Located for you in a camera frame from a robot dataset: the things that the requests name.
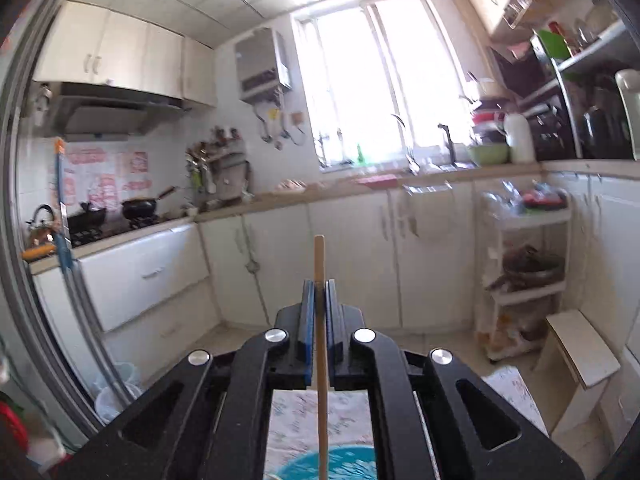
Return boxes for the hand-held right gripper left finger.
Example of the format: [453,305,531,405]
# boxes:
[55,280,317,480]

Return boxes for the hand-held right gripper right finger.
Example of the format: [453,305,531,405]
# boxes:
[325,280,586,480]

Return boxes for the wooden chopstick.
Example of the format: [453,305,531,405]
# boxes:
[314,235,331,480]

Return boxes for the blue floral plastic bucket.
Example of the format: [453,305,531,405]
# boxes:
[274,444,377,480]

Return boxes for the floral tablecloth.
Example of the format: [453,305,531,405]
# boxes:
[262,366,549,480]

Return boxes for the clear plastic bag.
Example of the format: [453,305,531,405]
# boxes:
[401,181,454,242]

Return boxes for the white-lined trash bin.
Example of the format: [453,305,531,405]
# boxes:
[94,359,142,424]

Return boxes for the white trolley rack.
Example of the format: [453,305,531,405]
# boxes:
[474,181,574,362]

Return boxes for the black frying pan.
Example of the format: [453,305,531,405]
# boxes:
[121,185,179,221]

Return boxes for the gas stove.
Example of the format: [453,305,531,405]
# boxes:
[66,214,167,249]

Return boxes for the kitchen faucet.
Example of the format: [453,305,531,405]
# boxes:
[437,122,457,167]

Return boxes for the green bowl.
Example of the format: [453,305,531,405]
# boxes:
[466,142,511,167]

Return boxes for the black wok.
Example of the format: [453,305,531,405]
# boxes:
[66,201,109,232]

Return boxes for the kitchen window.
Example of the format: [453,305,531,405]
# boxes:
[291,0,482,172]

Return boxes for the stack of plastic containers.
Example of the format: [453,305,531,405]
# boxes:
[471,106,507,147]

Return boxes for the white thermos jug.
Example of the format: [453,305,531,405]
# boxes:
[502,112,537,164]

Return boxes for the orange rod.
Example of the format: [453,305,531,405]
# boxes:
[21,244,57,262]

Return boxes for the copper kettle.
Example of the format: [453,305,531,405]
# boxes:
[26,204,57,249]

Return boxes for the grey range hood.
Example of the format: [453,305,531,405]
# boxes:
[46,81,194,142]

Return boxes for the red plastic object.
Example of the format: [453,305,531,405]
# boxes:
[0,399,32,462]

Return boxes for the white upper kitchen cabinets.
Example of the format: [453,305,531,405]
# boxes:
[31,0,219,109]

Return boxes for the wall utensil rack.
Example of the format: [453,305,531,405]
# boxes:
[184,127,252,198]

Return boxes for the red printed wall sticker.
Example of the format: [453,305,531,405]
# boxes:
[64,141,152,207]

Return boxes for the silver wall water heater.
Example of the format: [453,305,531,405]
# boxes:
[233,26,294,104]

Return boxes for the blue-handled mop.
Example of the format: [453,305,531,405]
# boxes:
[53,139,132,403]

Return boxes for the metal door frame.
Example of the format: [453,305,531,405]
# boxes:
[0,0,103,438]

